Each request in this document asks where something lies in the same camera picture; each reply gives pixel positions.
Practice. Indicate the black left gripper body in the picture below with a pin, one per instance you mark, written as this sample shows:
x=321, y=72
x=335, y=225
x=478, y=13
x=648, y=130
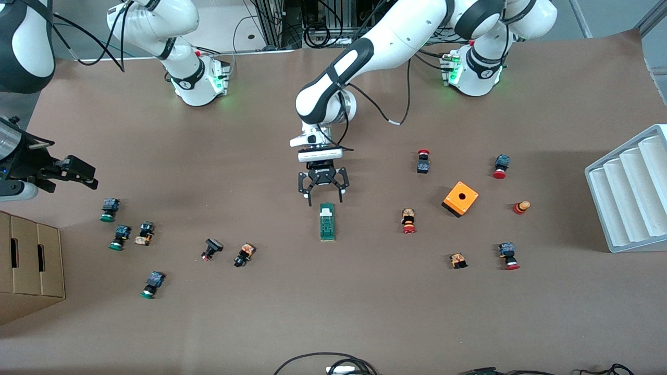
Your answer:
x=322, y=171

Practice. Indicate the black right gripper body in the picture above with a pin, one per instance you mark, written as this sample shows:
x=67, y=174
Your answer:
x=32, y=159

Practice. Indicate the green load switch white lever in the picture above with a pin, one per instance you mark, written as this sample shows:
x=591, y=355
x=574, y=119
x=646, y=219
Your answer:
x=327, y=226

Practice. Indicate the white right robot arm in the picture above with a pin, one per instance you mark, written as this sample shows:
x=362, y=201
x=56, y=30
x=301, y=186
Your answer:
x=193, y=88

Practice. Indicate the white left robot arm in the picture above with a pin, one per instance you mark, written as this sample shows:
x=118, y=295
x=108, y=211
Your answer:
x=385, y=41

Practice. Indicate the green pushbutton blue block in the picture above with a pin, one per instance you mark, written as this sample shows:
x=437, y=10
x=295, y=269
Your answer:
x=153, y=281
x=109, y=207
x=121, y=235

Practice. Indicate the red pushbutton orange block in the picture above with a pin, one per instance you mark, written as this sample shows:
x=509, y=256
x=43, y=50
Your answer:
x=408, y=219

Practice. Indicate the red pushbutton black block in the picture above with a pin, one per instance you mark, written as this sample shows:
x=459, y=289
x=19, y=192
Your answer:
x=423, y=165

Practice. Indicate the black pushbutton orange block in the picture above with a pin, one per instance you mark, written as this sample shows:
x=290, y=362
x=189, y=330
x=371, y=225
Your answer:
x=144, y=234
x=245, y=254

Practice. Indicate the brown cardboard box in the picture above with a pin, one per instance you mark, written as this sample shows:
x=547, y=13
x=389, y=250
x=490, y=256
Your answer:
x=28, y=281

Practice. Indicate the black square head pushbutton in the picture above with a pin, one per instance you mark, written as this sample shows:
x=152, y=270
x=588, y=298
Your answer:
x=212, y=246

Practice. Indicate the small orange contact block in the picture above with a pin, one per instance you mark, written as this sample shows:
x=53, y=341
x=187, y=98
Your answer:
x=458, y=260

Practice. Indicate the red pushbutton blue block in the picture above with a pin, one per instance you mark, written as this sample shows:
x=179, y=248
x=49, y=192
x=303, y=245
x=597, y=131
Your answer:
x=501, y=164
x=507, y=252

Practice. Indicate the aluminium profile rack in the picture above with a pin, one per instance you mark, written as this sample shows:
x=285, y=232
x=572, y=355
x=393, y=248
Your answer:
x=271, y=21

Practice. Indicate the red yellow mushroom button head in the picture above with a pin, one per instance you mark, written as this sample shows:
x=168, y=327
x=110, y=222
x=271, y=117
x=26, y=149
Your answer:
x=521, y=207

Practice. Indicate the white plug adapter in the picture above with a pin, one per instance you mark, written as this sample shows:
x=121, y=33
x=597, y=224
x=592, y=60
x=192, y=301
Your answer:
x=341, y=370

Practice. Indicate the white ribbed plastic tray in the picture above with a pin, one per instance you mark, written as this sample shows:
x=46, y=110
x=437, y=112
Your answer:
x=625, y=208

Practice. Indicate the orange button enclosure box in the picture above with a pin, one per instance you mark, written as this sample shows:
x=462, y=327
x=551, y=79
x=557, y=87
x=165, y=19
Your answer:
x=461, y=200

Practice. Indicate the grey aluminium frame bar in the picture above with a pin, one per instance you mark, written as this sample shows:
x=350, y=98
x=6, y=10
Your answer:
x=651, y=15

